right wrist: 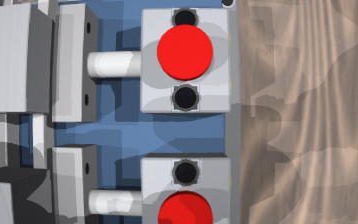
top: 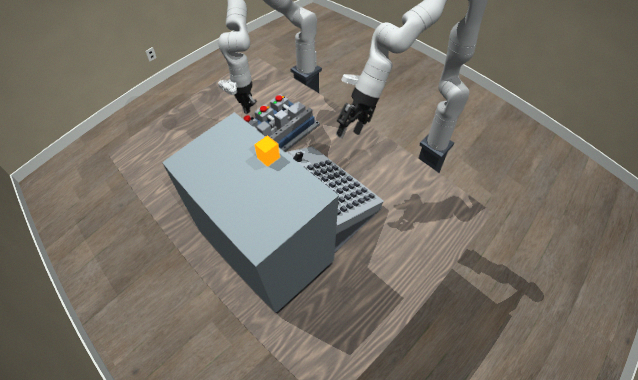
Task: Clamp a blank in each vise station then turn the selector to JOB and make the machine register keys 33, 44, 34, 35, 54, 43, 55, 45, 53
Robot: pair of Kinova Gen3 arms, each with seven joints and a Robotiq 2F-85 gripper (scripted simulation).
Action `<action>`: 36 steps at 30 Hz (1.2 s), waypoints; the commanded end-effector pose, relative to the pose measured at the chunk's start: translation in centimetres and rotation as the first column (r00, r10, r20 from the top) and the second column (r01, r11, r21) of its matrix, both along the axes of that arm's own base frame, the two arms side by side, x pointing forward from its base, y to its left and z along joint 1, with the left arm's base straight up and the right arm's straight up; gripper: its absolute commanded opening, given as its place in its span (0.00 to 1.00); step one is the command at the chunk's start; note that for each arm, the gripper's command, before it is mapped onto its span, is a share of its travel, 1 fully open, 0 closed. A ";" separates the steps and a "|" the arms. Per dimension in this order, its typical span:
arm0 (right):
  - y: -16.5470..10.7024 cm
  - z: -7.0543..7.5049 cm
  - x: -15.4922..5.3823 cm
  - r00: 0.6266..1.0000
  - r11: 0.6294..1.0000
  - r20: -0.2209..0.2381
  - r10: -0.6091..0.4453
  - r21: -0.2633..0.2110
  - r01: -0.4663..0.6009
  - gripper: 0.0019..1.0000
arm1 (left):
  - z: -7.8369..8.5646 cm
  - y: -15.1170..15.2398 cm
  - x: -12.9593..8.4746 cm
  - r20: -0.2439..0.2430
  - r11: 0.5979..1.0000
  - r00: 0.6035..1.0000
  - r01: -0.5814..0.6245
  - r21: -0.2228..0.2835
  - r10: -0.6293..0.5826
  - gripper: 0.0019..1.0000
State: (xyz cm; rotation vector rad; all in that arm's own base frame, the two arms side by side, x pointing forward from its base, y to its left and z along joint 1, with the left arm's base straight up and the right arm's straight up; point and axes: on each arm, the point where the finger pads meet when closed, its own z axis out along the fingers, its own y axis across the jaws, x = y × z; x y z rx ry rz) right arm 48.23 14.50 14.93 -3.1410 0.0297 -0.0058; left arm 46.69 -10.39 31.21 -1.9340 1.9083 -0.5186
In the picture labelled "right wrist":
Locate white rectangular block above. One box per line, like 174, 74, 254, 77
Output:
0, 3, 54, 114

